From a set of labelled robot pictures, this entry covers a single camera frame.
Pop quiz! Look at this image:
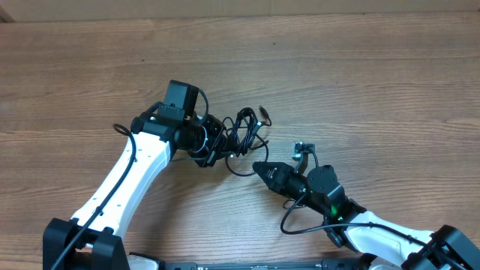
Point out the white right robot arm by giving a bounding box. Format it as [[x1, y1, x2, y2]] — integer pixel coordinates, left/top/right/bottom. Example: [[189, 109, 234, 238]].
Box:
[[253, 162, 479, 269]]

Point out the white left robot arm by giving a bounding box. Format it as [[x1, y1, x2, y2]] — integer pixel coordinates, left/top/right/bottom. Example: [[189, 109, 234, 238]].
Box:
[[43, 80, 221, 269]]

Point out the black USB cable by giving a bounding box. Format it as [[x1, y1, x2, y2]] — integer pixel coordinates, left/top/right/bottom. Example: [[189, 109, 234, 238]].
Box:
[[220, 105, 273, 178]]

